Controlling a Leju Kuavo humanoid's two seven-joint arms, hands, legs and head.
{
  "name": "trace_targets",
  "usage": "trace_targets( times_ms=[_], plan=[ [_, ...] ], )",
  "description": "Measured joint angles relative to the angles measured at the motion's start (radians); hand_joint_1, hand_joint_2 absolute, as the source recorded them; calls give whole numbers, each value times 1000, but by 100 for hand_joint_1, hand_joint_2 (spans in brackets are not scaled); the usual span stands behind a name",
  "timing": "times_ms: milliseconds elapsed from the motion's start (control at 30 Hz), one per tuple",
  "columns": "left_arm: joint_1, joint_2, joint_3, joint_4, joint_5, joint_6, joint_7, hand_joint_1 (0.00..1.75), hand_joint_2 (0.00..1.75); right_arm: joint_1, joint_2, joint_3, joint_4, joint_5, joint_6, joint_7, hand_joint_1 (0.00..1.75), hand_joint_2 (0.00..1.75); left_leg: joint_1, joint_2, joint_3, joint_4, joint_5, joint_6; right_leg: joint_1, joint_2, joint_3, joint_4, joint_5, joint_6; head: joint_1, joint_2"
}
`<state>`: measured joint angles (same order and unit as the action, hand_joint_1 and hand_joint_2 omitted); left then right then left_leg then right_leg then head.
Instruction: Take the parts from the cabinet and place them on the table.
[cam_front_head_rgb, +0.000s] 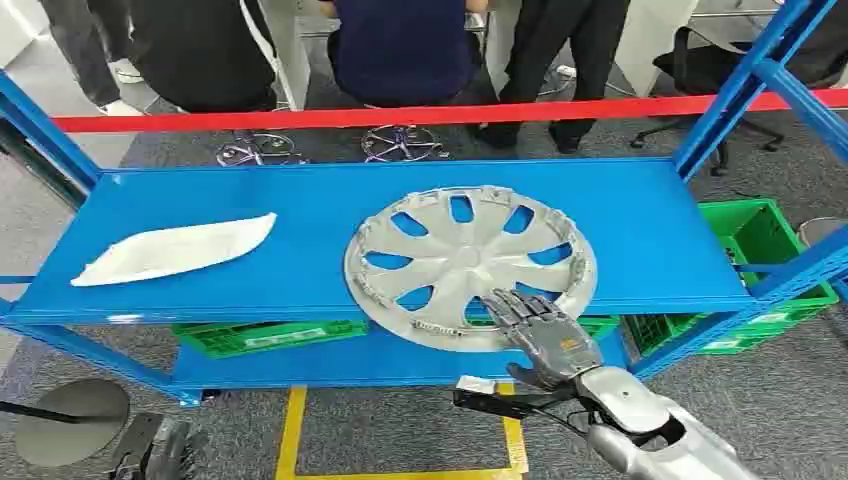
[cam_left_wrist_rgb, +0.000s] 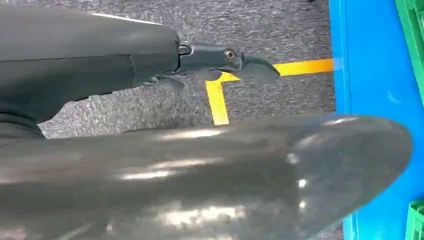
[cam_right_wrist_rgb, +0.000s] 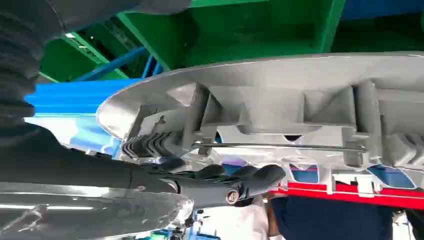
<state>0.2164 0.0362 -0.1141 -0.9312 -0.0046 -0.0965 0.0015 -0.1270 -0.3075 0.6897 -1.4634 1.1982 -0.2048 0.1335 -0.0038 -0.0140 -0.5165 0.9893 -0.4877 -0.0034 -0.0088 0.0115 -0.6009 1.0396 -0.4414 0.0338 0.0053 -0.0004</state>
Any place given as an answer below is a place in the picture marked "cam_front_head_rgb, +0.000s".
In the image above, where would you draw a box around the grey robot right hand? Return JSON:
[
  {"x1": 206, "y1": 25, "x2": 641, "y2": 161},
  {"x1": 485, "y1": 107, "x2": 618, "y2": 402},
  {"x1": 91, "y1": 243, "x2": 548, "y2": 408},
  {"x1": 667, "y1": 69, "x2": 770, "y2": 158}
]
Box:
[{"x1": 480, "y1": 288, "x2": 604, "y2": 392}]

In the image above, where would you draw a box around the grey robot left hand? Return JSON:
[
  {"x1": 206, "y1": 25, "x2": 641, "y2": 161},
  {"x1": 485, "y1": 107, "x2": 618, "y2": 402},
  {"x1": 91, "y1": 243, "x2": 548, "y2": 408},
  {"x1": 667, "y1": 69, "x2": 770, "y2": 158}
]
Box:
[{"x1": 142, "y1": 418, "x2": 203, "y2": 480}]

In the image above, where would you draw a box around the silver plastic wheel hubcap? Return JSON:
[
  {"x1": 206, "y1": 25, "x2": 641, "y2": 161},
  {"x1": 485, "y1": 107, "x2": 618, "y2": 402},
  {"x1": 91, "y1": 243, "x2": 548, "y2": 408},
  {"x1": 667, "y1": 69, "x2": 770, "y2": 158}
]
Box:
[{"x1": 343, "y1": 185, "x2": 599, "y2": 354}]

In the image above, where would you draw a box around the grey round stand base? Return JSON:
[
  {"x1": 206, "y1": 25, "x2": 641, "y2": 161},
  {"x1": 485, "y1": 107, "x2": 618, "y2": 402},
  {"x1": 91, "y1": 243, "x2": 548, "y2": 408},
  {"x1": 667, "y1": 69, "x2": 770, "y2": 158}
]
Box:
[
  {"x1": 14, "y1": 378, "x2": 132, "y2": 469},
  {"x1": 797, "y1": 216, "x2": 848, "y2": 250}
]

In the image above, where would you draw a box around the yellow floor tape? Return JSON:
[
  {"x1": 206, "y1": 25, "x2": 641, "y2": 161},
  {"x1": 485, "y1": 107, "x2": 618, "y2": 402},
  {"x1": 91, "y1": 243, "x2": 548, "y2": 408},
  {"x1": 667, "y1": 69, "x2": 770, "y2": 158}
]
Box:
[{"x1": 274, "y1": 385, "x2": 530, "y2": 480}]

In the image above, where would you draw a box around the black stand pole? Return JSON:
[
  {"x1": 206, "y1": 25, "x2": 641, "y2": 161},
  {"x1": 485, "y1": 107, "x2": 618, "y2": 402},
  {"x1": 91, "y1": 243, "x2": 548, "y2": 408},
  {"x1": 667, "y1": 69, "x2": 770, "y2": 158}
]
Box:
[{"x1": 0, "y1": 400, "x2": 84, "y2": 426}]

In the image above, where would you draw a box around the white plastic trim piece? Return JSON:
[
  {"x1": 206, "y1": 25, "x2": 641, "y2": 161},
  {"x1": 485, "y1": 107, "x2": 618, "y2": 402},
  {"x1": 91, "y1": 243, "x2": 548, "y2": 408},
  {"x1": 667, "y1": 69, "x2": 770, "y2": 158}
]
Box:
[{"x1": 69, "y1": 211, "x2": 278, "y2": 289}]

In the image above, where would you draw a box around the chrome chair star base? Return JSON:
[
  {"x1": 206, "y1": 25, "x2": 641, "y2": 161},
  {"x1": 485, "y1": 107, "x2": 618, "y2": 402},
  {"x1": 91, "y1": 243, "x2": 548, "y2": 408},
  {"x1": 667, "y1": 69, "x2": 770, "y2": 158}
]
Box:
[
  {"x1": 360, "y1": 125, "x2": 452, "y2": 164},
  {"x1": 215, "y1": 132, "x2": 310, "y2": 168}
]

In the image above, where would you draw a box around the blue metal shelf rack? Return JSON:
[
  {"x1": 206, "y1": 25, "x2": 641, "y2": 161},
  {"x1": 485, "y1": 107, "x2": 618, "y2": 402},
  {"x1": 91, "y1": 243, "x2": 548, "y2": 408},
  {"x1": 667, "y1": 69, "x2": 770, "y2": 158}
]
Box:
[{"x1": 0, "y1": 0, "x2": 848, "y2": 407}]

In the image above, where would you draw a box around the person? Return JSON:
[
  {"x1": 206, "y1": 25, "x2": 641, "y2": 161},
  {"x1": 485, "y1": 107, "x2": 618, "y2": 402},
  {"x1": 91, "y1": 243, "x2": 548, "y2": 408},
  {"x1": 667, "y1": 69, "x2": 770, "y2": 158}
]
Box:
[
  {"x1": 129, "y1": 0, "x2": 280, "y2": 114},
  {"x1": 317, "y1": 0, "x2": 492, "y2": 109},
  {"x1": 473, "y1": 0, "x2": 632, "y2": 155},
  {"x1": 38, "y1": 0, "x2": 146, "y2": 117}
]

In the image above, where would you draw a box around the black office chair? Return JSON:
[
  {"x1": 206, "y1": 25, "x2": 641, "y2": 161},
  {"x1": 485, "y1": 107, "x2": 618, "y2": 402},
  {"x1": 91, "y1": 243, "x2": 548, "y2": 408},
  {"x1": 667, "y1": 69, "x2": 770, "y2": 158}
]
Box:
[{"x1": 629, "y1": 26, "x2": 790, "y2": 177}]

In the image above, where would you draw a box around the red barrier tape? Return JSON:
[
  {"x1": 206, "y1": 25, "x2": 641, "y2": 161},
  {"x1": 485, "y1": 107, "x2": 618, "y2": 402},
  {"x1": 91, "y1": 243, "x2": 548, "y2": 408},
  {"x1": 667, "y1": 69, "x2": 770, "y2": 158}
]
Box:
[{"x1": 51, "y1": 87, "x2": 848, "y2": 134}]

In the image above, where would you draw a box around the white desk panel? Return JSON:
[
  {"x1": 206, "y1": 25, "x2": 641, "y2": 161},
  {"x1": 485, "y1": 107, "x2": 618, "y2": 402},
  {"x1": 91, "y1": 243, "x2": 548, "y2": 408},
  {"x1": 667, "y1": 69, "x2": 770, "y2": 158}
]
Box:
[{"x1": 613, "y1": 0, "x2": 701, "y2": 99}]

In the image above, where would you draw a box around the white table leg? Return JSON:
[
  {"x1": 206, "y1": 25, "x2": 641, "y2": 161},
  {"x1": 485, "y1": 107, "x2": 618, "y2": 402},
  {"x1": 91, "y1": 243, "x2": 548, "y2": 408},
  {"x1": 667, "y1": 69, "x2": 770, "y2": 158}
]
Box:
[{"x1": 239, "y1": 0, "x2": 311, "y2": 111}]

